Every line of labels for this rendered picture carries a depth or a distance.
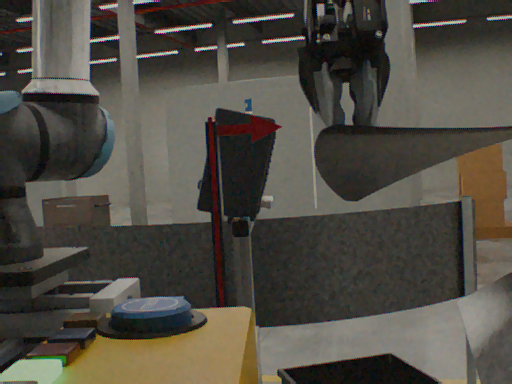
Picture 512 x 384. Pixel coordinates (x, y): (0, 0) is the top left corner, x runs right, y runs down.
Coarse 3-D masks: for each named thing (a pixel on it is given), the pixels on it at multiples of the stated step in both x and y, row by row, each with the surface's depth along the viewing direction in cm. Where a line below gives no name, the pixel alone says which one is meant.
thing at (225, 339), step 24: (192, 312) 32; (216, 312) 33; (240, 312) 33; (96, 336) 29; (120, 336) 29; (144, 336) 29; (168, 336) 29; (192, 336) 29; (216, 336) 28; (240, 336) 28; (96, 360) 26; (120, 360) 25; (144, 360) 25; (168, 360) 25; (192, 360) 25; (216, 360) 25; (240, 360) 25
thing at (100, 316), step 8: (88, 312) 32; (96, 312) 32; (104, 312) 32; (64, 320) 31; (72, 320) 30; (80, 320) 30; (88, 320) 30; (96, 320) 30; (64, 328) 30; (96, 328) 30
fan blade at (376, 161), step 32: (352, 128) 50; (384, 128) 50; (416, 128) 50; (448, 128) 50; (480, 128) 50; (320, 160) 58; (352, 160) 59; (384, 160) 60; (416, 160) 62; (352, 192) 68
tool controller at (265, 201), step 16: (224, 112) 112; (240, 112) 112; (224, 144) 113; (240, 144) 112; (256, 144) 112; (272, 144) 114; (224, 160) 113; (240, 160) 113; (256, 160) 113; (224, 176) 113; (240, 176) 113; (256, 176) 113; (208, 192) 113; (224, 192) 113; (240, 192) 113; (256, 192) 113; (208, 208) 113; (224, 208) 113; (240, 208) 113; (256, 208) 113
